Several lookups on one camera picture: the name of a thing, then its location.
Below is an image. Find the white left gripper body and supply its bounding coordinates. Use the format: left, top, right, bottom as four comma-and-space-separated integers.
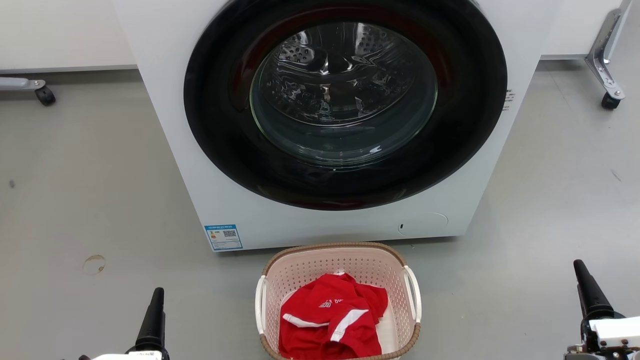
79, 350, 171, 360

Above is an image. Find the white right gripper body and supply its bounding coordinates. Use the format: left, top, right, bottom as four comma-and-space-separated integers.
565, 311, 640, 360

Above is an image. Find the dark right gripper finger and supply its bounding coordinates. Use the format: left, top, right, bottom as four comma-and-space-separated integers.
573, 259, 617, 321

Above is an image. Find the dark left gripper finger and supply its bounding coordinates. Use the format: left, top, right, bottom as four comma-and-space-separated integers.
134, 287, 170, 353

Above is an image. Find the pink perforated laundry basket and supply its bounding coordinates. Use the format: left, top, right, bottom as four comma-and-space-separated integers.
255, 242, 423, 360

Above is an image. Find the blue energy label sticker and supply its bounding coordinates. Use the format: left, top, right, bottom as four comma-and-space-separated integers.
204, 224, 244, 251

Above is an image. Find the white front-load washing machine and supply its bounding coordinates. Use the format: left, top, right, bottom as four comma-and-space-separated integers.
112, 0, 563, 252

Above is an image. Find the round white filter cover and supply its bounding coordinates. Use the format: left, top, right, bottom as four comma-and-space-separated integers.
397, 212, 449, 238

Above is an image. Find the red shirt with white stripes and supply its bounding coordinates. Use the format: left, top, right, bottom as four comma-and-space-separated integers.
278, 272, 389, 360

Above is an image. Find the black round washer door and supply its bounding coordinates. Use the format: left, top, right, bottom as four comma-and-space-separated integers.
183, 0, 508, 211

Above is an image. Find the grey metal stand leg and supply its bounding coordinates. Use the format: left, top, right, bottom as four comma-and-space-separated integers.
0, 77, 47, 92
584, 0, 633, 100

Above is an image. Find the steel washer drum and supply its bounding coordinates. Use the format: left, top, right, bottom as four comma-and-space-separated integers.
260, 25, 431, 132

